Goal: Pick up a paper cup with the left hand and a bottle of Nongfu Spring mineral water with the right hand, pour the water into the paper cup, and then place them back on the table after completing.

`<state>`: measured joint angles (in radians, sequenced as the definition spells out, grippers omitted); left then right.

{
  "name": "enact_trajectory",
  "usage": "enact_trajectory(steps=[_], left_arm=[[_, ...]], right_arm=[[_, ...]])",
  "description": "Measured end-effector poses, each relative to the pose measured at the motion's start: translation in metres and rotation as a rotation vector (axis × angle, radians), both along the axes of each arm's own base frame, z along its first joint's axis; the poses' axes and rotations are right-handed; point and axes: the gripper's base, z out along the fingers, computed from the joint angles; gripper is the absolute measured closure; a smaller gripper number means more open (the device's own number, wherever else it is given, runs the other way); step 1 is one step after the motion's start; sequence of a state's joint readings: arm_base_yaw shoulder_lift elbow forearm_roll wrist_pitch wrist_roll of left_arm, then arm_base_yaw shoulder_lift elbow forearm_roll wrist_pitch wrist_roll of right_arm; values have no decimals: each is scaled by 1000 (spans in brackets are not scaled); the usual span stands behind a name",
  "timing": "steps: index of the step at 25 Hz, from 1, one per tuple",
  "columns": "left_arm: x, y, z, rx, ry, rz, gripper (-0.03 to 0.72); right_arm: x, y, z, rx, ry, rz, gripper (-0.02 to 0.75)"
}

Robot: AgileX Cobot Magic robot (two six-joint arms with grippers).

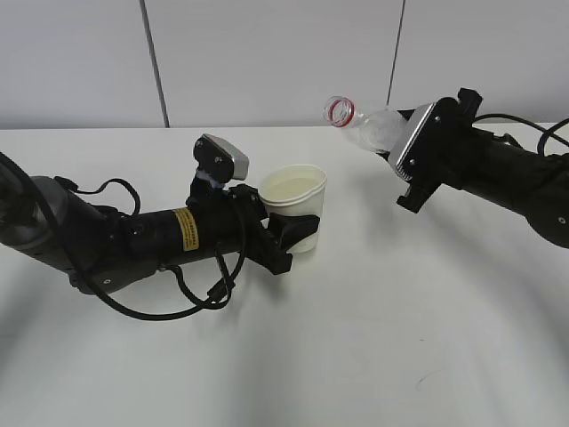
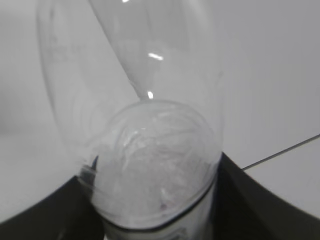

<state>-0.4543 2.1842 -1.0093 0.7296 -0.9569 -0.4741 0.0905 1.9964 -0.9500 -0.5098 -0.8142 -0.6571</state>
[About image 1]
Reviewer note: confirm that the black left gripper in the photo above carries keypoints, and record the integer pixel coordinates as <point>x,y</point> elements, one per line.
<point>230,220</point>

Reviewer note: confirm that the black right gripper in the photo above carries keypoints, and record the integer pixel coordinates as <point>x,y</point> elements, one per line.
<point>449,151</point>

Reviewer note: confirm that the clear plastic water bottle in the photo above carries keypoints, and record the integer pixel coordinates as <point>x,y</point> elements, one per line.
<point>376,132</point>

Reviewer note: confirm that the white paper cup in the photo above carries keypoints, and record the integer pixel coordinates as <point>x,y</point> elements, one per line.
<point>294,190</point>

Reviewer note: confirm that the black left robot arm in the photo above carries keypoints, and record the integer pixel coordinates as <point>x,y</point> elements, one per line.
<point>117,249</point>

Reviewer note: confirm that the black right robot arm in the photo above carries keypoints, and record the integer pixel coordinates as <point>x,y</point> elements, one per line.
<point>532,185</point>

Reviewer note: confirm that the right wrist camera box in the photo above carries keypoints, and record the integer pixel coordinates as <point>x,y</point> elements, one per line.
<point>400,156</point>

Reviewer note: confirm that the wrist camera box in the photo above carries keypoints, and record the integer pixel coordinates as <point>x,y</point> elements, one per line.
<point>400,156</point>
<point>220,159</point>

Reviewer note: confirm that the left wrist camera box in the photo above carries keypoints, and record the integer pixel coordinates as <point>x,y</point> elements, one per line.
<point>220,159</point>

